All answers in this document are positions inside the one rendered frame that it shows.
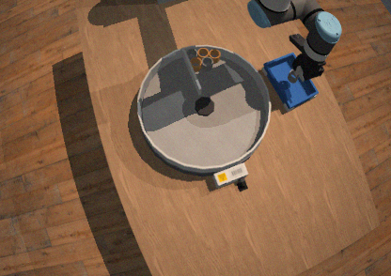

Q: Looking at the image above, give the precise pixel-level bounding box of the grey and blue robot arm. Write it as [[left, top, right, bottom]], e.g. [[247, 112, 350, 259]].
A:
[[247, 0, 342, 62]]

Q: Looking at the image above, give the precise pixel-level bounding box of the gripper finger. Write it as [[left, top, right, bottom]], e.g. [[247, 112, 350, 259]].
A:
[[292, 58, 304, 82]]

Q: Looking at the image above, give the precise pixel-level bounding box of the grey metal ring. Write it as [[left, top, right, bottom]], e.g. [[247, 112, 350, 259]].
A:
[[288, 69, 299, 84], [186, 49, 197, 60], [201, 56, 213, 71]]

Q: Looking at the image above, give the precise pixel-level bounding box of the bronze bushing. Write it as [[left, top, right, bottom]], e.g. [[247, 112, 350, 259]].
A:
[[209, 49, 220, 64], [190, 57, 202, 72], [197, 48, 209, 60]]

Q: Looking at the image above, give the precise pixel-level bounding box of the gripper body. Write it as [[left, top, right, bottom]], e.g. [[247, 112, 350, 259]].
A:
[[296, 54, 326, 80]]

